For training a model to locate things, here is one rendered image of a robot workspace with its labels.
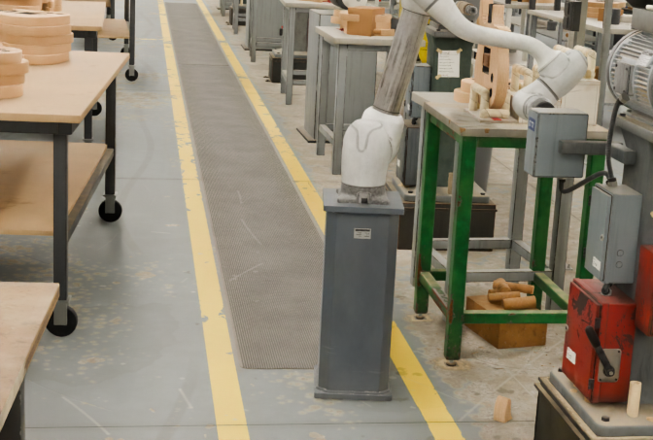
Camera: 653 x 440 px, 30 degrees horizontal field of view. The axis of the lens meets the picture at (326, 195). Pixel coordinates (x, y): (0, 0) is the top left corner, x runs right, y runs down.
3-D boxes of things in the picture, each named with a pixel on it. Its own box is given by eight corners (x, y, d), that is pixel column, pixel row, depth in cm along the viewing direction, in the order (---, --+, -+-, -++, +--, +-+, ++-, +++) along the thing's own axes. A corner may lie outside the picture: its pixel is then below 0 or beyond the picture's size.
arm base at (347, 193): (337, 205, 415) (337, 189, 414) (335, 190, 436) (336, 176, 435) (391, 208, 415) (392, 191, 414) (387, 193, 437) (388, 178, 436)
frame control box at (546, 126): (615, 208, 359) (624, 121, 353) (545, 207, 356) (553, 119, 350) (586, 189, 383) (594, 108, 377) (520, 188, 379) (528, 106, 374)
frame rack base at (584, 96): (597, 125, 464) (601, 81, 460) (559, 124, 461) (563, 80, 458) (573, 114, 490) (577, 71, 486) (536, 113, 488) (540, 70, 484)
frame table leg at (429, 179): (427, 320, 519) (442, 112, 499) (415, 320, 518) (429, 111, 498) (425, 316, 525) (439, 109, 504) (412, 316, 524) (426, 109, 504)
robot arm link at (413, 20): (342, 164, 437) (355, 153, 458) (385, 178, 435) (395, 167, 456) (405, -46, 417) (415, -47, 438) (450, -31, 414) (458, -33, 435)
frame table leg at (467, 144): (460, 367, 466) (477, 136, 446) (445, 367, 466) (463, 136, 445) (456, 362, 472) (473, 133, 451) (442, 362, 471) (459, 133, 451)
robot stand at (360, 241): (314, 398, 430) (323, 205, 414) (313, 369, 457) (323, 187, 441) (392, 401, 430) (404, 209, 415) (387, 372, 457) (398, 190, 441)
